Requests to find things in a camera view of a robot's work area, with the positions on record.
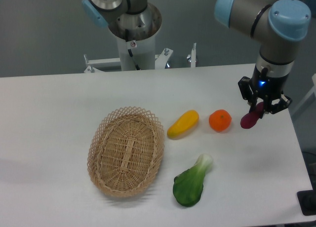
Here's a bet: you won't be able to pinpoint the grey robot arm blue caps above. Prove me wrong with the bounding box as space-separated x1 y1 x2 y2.
81 0 312 117

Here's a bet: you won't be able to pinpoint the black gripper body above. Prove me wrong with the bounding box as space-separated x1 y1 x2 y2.
251 66 288 104

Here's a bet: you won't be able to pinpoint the yellow mango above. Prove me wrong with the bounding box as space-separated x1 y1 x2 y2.
167 110 199 139

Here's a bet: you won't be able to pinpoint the black cable on pedestal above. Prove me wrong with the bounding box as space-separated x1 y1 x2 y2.
124 29 141 71

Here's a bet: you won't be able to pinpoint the purple sweet potato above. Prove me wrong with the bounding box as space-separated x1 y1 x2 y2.
240 102 264 129

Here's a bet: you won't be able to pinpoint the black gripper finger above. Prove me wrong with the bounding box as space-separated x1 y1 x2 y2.
238 76 258 113
259 94 292 119

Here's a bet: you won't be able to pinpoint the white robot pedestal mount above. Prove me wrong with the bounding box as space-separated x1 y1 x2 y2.
83 1 198 74

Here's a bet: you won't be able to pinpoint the black device at table edge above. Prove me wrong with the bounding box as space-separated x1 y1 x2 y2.
297 190 316 216

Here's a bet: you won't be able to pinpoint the orange tangerine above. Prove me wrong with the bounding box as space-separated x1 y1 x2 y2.
208 110 232 132

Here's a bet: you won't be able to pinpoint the green bok choy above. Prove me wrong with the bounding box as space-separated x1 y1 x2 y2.
172 154 213 207

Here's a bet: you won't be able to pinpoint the oval wicker basket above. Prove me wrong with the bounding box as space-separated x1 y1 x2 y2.
87 107 164 198

